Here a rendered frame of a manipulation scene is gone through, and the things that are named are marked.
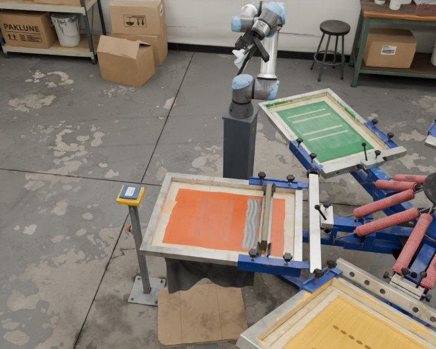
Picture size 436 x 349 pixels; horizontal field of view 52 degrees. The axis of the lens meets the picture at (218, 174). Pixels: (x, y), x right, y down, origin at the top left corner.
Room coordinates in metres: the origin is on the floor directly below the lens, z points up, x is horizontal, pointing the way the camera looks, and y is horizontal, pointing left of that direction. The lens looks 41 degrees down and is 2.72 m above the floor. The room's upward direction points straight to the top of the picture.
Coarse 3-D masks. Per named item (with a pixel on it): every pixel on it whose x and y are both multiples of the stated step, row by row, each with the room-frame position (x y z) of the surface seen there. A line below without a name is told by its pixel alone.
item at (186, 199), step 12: (180, 192) 1.84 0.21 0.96; (192, 192) 1.84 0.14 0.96; (204, 192) 1.84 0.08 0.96; (216, 192) 1.84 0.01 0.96; (180, 204) 1.74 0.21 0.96; (192, 204) 1.74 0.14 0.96; (240, 204) 1.74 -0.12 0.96; (276, 204) 1.75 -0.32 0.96; (240, 216) 1.66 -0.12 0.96; (276, 216) 1.66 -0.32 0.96
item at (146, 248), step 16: (176, 176) 1.94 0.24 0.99; (192, 176) 1.94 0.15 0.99; (160, 192) 1.80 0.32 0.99; (288, 192) 1.84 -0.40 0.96; (160, 208) 1.68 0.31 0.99; (144, 240) 1.45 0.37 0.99; (160, 256) 1.38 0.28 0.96; (176, 256) 1.37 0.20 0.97; (192, 256) 1.36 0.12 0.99; (208, 256) 1.36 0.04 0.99; (224, 256) 1.36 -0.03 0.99
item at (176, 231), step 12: (180, 216) 1.65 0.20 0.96; (168, 228) 1.57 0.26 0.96; (180, 228) 1.57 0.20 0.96; (240, 228) 1.57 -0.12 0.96; (276, 228) 1.57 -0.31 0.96; (168, 240) 1.48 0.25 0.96; (180, 240) 1.49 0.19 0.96; (192, 240) 1.49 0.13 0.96; (204, 240) 1.49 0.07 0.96; (228, 240) 1.49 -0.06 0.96; (240, 240) 1.49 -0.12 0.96; (276, 240) 1.49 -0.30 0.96; (264, 252) 1.41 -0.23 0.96; (276, 252) 1.41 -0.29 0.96
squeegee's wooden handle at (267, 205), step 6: (270, 186) 1.78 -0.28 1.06; (270, 192) 1.73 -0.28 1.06; (270, 198) 1.69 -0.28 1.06; (264, 204) 1.65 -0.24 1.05; (270, 204) 1.64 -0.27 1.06; (264, 210) 1.60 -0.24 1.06; (264, 216) 1.56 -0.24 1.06; (264, 222) 1.52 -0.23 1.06; (264, 228) 1.48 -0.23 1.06; (264, 234) 1.44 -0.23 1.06; (264, 240) 1.40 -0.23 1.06; (264, 246) 1.40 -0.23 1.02
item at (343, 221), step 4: (336, 216) 1.58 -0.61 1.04; (336, 220) 1.55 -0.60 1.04; (340, 220) 1.55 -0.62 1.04; (344, 220) 1.55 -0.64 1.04; (348, 220) 1.55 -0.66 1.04; (352, 220) 1.55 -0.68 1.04; (336, 224) 1.52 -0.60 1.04; (340, 224) 1.52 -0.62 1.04; (344, 224) 1.52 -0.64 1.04; (348, 224) 1.52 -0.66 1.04; (352, 224) 1.52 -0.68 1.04; (320, 228) 1.53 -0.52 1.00; (324, 228) 1.53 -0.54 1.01; (340, 228) 1.52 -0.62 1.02; (344, 228) 1.52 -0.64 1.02; (348, 228) 1.51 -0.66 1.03; (352, 228) 1.51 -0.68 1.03; (348, 232) 1.51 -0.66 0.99; (352, 232) 1.51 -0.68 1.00
